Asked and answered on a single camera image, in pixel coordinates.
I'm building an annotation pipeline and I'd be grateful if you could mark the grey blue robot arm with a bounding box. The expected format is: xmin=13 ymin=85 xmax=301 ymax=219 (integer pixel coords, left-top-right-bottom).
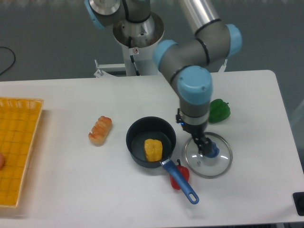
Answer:
xmin=85 ymin=0 xmax=242 ymax=155

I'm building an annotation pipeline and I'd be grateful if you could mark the green toy bell pepper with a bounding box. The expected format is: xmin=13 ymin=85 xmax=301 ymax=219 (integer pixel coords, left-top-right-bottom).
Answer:
xmin=209 ymin=99 xmax=231 ymax=124

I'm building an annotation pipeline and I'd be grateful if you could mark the yellow woven basket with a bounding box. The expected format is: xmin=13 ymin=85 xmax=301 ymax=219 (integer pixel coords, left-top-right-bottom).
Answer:
xmin=0 ymin=97 xmax=44 ymax=208

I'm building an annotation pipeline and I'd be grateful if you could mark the orange toy bread loaf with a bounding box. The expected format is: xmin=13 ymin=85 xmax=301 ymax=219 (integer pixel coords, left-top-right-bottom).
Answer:
xmin=88 ymin=116 xmax=112 ymax=146

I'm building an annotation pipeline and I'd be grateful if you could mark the black device at table edge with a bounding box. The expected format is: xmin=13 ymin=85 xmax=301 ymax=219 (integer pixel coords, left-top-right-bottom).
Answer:
xmin=293 ymin=192 xmax=304 ymax=216

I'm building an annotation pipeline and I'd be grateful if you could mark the orange object at left edge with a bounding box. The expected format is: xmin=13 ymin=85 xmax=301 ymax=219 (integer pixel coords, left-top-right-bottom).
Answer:
xmin=0 ymin=153 xmax=5 ymax=168

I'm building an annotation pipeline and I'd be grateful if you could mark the glass lid with blue knob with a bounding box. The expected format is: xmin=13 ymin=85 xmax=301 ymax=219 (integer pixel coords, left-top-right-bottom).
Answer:
xmin=184 ymin=132 xmax=233 ymax=179

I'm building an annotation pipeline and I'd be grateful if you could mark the black cable on floor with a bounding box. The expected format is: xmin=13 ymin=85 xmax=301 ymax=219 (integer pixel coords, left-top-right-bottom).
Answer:
xmin=0 ymin=46 xmax=16 ymax=76

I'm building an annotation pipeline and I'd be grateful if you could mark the red toy bell pepper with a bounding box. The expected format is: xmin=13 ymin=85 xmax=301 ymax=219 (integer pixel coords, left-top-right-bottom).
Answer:
xmin=170 ymin=159 xmax=190 ymax=190

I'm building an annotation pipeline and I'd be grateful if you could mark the yellow toy bell pepper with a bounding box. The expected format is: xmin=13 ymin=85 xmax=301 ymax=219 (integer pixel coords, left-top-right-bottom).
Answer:
xmin=144 ymin=139 xmax=163 ymax=162

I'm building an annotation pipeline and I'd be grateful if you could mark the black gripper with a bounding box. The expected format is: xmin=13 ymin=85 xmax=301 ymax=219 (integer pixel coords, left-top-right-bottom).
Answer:
xmin=182 ymin=122 xmax=213 ymax=156

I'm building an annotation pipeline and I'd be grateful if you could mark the dark pot with blue handle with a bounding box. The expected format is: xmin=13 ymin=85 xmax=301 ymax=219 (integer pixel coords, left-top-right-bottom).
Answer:
xmin=126 ymin=116 xmax=199 ymax=204

